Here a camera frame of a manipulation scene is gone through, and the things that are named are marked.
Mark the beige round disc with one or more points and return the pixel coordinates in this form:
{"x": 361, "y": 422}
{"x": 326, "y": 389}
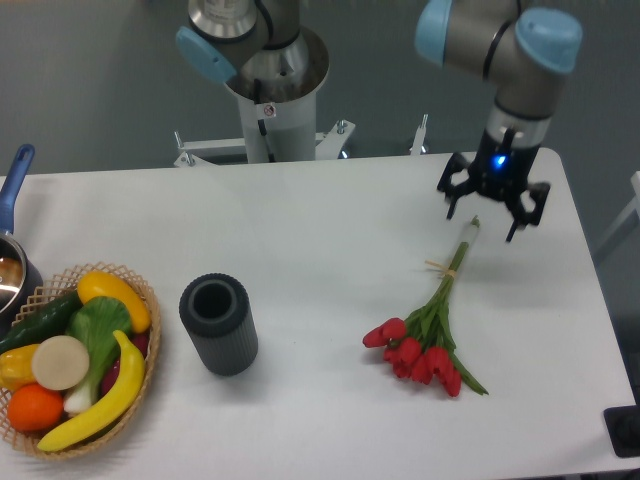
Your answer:
{"x": 60, "y": 363}

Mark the orange fruit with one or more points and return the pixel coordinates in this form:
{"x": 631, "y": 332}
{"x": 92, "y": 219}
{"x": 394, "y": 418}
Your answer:
{"x": 34, "y": 408}

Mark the woven wicker basket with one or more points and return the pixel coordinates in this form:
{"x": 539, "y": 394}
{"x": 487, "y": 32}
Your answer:
{"x": 57, "y": 286}

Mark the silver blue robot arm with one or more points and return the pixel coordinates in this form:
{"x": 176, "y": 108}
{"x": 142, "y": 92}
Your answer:
{"x": 274, "y": 67}

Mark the blue handled saucepan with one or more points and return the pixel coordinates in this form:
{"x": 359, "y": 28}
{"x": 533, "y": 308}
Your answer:
{"x": 19, "y": 277}

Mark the yellow banana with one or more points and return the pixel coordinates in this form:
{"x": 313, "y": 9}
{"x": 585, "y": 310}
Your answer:
{"x": 106, "y": 410}

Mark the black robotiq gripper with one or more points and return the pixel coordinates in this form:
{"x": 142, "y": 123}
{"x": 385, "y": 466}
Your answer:
{"x": 502, "y": 167}

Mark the red vegetable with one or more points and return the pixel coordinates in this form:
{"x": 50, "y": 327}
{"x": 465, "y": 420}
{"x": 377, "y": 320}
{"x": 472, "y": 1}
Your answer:
{"x": 141, "y": 341}

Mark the red tulip bouquet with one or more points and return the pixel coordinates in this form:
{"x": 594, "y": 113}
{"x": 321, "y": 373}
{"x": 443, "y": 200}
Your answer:
{"x": 421, "y": 347}

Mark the green cucumber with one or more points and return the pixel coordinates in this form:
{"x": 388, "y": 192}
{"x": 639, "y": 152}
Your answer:
{"x": 49, "y": 320}

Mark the yellow bell pepper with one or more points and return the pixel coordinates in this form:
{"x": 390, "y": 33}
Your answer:
{"x": 16, "y": 370}

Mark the green bok choy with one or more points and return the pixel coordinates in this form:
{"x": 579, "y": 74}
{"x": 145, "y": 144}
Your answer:
{"x": 93, "y": 325}

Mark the black device at table corner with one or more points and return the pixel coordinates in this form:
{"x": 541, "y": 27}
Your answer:
{"x": 623, "y": 429}

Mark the dark grey ribbed vase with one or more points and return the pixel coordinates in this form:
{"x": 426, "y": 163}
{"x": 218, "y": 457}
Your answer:
{"x": 216, "y": 313}

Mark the white frame at right edge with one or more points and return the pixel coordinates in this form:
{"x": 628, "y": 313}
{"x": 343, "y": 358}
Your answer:
{"x": 621, "y": 227}

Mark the yellow squash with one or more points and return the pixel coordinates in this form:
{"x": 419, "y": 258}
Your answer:
{"x": 102, "y": 284}

